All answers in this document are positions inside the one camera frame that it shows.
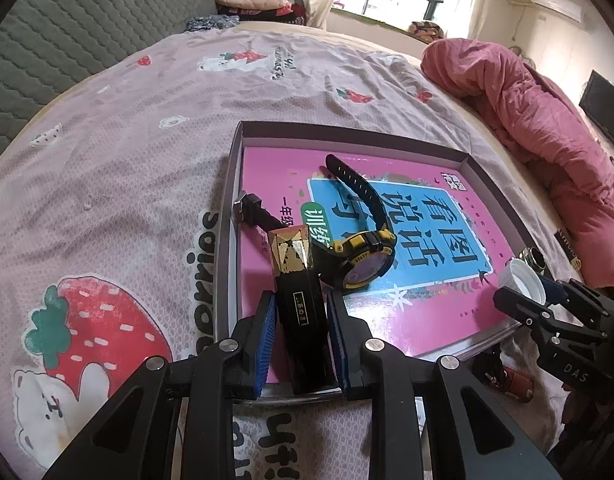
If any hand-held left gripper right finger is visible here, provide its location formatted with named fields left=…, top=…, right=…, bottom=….
left=326, top=290, right=562, bottom=480

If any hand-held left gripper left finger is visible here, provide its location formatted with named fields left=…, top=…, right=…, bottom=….
left=42, top=290, right=278, bottom=480

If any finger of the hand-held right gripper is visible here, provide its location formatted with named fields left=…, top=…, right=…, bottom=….
left=493, top=286, right=608, bottom=347
left=539, top=277, right=614, bottom=330

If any white plastic bottle cap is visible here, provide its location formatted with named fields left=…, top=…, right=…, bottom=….
left=502, top=256, right=546, bottom=306

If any round metal black object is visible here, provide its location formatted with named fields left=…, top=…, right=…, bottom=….
left=519, top=247, right=550, bottom=273

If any black gold-topped lipstick tube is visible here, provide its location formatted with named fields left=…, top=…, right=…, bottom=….
left=267, top=226, right=338, bottom=395

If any red lighter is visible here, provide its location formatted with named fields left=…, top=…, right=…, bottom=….
left=502, top=366, right=535, bottom=403

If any yellow and black wristwatch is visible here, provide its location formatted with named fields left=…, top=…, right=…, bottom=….
left=233, top=154, right=398, bottom=291

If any grey cardboard box tray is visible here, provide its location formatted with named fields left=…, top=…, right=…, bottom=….
left=214, top=121, right=552, bottom=401

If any black strip with gold print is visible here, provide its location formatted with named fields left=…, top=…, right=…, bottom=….
left=554, top=227, right=582, bottom=271

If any pink and blue book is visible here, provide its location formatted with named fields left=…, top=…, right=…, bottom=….
left=237, top=146, right=518, bottom=386

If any black television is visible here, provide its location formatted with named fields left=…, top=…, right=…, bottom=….
left=579, top=70, right=614, bottom=156

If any pink quilt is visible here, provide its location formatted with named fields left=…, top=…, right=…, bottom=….
left=421, top=37, right=614, bottom=301

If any white air conditioner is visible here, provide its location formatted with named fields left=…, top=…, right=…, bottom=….
left=531, top=0, right=585, bottom=22

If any brown patterned cushion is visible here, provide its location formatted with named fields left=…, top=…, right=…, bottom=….
left=408, top=21, right=445, bottom=41

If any dark floral cloth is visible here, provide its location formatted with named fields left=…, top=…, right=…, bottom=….
left=186, top=14, right=240, bottom=33

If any grey quilted headboard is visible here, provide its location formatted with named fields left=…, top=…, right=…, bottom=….
left=0, top=0, right=222, bottom=171

